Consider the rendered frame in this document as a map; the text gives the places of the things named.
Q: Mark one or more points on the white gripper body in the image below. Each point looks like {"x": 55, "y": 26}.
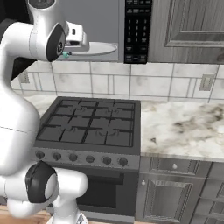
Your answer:
{"x": 79, "y": 46}

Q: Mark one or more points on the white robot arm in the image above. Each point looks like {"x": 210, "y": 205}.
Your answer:
{"x": 17, "y": 128}

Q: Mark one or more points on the grey microwave turntable plate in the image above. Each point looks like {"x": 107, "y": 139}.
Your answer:
{"x": 100, "y": 49}

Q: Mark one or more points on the grey microwave oven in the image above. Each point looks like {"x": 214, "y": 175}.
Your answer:
{"x": 137, "y": 32}

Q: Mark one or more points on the small teal object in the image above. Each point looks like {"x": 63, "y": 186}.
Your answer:
{"x": 66, "y": 55}

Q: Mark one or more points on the grey stove with hob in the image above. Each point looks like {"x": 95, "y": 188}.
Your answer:
{"x": 93, "y": 122}

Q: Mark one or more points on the dark stove knob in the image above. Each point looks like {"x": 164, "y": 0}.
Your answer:
{"x": 106, "y": 160}
{"x": 40, "y": 155}
{"x": 123, "y": 161}
{"x": 89, "y": 159}
{"x": 73, "y": 157}
{"x": 56, "y": 156}

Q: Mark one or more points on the dark oven door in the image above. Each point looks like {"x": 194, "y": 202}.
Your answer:
{"x": 99, "y": 195}

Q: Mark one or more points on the white cupboard door knob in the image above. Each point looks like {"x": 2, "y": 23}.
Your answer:
{"x": 143, "y": 183}

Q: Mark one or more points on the white drawer knob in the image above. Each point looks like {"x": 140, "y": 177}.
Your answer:
{"x": 174, "y": 166}

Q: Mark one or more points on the grey drawer front with knob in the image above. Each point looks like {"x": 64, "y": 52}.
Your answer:
{"x": 189, "y": 167}

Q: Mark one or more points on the grey base cupboard door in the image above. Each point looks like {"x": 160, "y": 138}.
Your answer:
{"x": 169, "y": 201}

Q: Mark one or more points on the grey wooden wall cupboard door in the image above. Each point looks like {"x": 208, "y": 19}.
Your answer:
{"x": 189, "y": 29}

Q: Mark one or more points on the grey wall socket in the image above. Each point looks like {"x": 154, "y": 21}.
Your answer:
{"x": 207, "y": 82}

